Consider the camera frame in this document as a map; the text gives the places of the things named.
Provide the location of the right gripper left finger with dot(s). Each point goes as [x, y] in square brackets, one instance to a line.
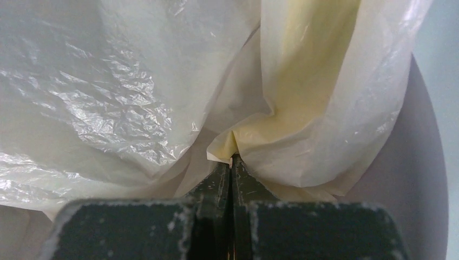
[191, 227]

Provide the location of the grey plastic trash bin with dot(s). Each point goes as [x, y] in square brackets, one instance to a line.
[412, 179]

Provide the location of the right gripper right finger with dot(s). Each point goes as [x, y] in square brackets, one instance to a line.
[266, 227]

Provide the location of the translucent cream trash bag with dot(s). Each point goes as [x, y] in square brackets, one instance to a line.
[276, 66]

